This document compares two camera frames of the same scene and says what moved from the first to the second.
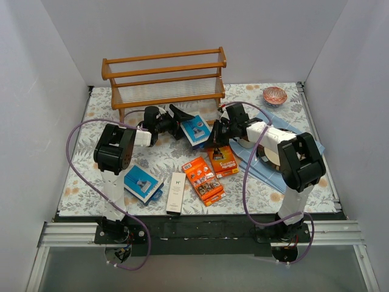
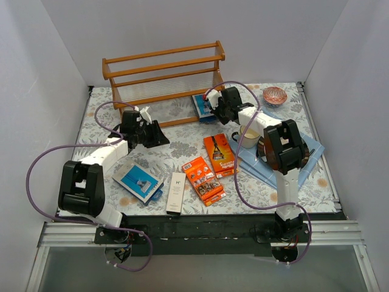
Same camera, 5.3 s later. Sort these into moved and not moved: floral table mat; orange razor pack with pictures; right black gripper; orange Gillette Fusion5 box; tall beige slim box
Moved: right black gripper
Not moved: floral table mat; orange razor pack with pictures; orange Gillette Fusion5 box; tall beige slim box
